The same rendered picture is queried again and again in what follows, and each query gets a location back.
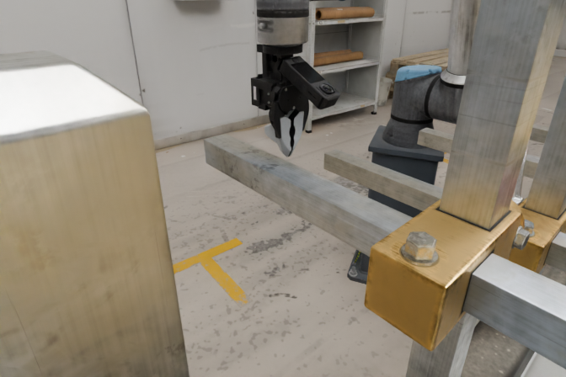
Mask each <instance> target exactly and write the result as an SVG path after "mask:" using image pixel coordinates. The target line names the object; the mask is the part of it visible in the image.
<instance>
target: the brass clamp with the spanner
mask: <svg viewBox="0 0 566 377"><path fill-rule="evenodd" d="M526 200H527V198H526V199H525V200H524V201H522V202H521V203H520V204H519V205H518V206H519V208H520V209H521V212H522V214H523V216H524V220H529V221H531V222H533V223H534V229H533V231H534V232H535V234H534V236H533V237H530V238H529V240H528V242H527V244H526V246H525V247H524V248H523V250H520V249H518V248H512V249H511V252H510V257H509V261H511V262H512V263H516V264H518V265H520V266H522V267H524V268H527V269H529V270H531V271H533V272H535V273H540V272H541V270H542V269H543V267H544V266H545V261H546V258H547V255H548V252H549V249H550V246H551V245H552V242H553V240H554V239H555V238H556V236H557V235H558V233H559V232H562V233H564V234H565V232H566V209H565V210H564V211H563V213H562V214H561V215H560V216H559V217H558V218H557V219H556V218H553V217H551V216H548V215H544V214H542V213H539V212H536V211H534V210H529V209H527V208H525V205H526Z"/></svg>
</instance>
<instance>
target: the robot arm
mask: <svg viewBox="0 0 566 377"><path fill-rule="evenodd" d="M309 1H333V0H256V9H257V41H258V42H259V43H261V44H257V52H261V53H262V67H263V73H262V74H258V76H257V77H251V98H252V105H254V106H257V107H259V109H262V110H270V111H269V117H270V123H271V124H270V125H266V126H265V128H264V132H265V134H266V135H267V136H268V137H269V138H270V139H271V140H273V141H274V142H276V143H277V145H278V147H279V148H280V151H281V153H282V154H283V155H284V156H285V157H290V156H291V154H292V152H293V151H294V149H295V147H296V145H297V143H298V141H299V140H300V138H301V135H302V132H303V131H304V128H305V125H306V122H307V117H308V113H309V101H308V99H309V100H310V101H311V102H312V103H313V104H314V105H315V106H316V107H317V108H318V109H326V108H328V107H331V106H334V105H335V104H336V102H337V100H338V99H339V96H340V92H338V91H337V90H336V89H335V88H334V87H333V86H332V85H331V84H330V83H329V82H327V81H326V80H325V79H324V78H323V77H322V76H321V75H320V74H319V73H318V72H316V71H315V70H314V69H313V68H312V67H311V66H310V65H309V64H308V63H307V62H306V61H304V60H303V59H302V58H301V57H300V56H294V57H293V54H299V53H302V44H304V43H307V42H308V29H309ZM339 1H345V0H339ZM480 3H481V0H452V1H451V27H450V39H449V53H448V66H447V68H446V69H445V70H444V71H443V72H442V70H441V67H440V66H431V65H416V66H403V67H401V68H399V69H398V71H397V75H396V79H395V81H394V82H395V83H394V90H393V97H392V111H391V118H390V120H389V121H388V123H387V126H386V128H385V129H384V131H383V135H382V139H383V140H384V141H385V142H387V143H389V144H391V145H394V146H399V147H402V148H409V149H423V148H428V147H427V146H421V145H419V144H417V142H418V137H419V131H420V130H422V129H424V128H430V129H433V130H434V126H433V119H437V120H441V121H445V122H448V123H452V124H455V125H456V124H457V116H458V112H459V108H460V103H461V99H462V91H463V87H464V82H465V78H466V74H467V66H468V62H469V57H470V53H471V49H472V44H473V36H474V32H475V28H476V23H477V19H478V11H479V7H480ZM254 87H256V100H255V99H254ZM285 115H286V116H285Z"/></svg>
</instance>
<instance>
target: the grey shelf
mask: <svg viewBox="0 0 566 377"><path fill-rule="evenodd" d="M353 3H354V6H353ZM387 4H388V0H385V2H384V0H345V1H339V0H333V1H309V29H308V42H307V43H304V44H302V53H299V54H293V57H294V56H300V57H301V58H302V59H303V60H304V61H306V62H307V63H308V64H309V65H310V66H311V67H312V68H313V69H314V70H315V71H316V72H318V73H319V74H320V75H321V76H322V77H323V78H324V79H325V80H326V81H327V82H329V83H330V84H331V85H332V86H333V87H334V88H335V89H336V90H337V91H338V92H340V96H339V99H338V100H337V102H336V104H335V105H334V106H331V107H328V108H326V109H318V108H317V107H316V106H315V105H314V104H313V103H312V102H311V101H310V100H309V99H308V101H309V113H308V117H307V122H306V130H305V132H306V133H308V134H309V133H312V120H315V119H320V118H322V117H325V116H329V115H333V114H340V113H343V112H347V111H351V110H354V109H359V108H363V107H366V106H370V105H374V109H373V111H372V112H371V114H376V107H377V99H378V90H379V82H380V75H381V66H382V51H383V43H384V35H385V27H386V19H387ZM340 7H371V8H374V10H375V14H374V16H373V17H369V18H354V19H325V20H317V19H315V11H316V8H340ZM383 8H384V11H383ZM310 9H311V10H310ZM313 9H314V10H313ZM382 16H383V17H382ZM351 26H352V29H351ZM381 32H382V35H381ZM345 35H346V37H345ZM350 39H351V41H350ZM380 41H381V44H380ZM344 48H345V49H346V50H348V49H350V50H351V51H352V52H354V51H362V52H363V58H362V59H360V60H355V61H345V62H340V63H334V64H329V65H324V66H313V63H314V53H320V52H327V51H335V50H344ZM379 49H380V51H379ZM378 56H379V60H378ZM377 65H378V68H377ZM343 73H344V75H343ZM348 74H349V76H348ZM376 74H377V76H376ZM346 78H347V79H346ZM346 80H347V81H346ZM342 86H343V88H342ZM347 86H348V88H347ZM375 89H376V92H375ZM374 98H375V100H374Z"/></svg>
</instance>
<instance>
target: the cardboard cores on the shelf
mask: <svg viewBox="0 0 566 377"><path fill-rule="evenodd" d="M374 14H375V10H374V8H371V7H340V8H316V11H315V19H317V20H325V19H354V18H369V17H373V16H374ZM362 58H363V52H362V51H354V52H352V51H351V50H350V49H348V50H335V51H327V52H320V53H314V63H313V66H324V65H329V64H334V63H340V62H345V61H355V60H360V59H362Z"/></svg>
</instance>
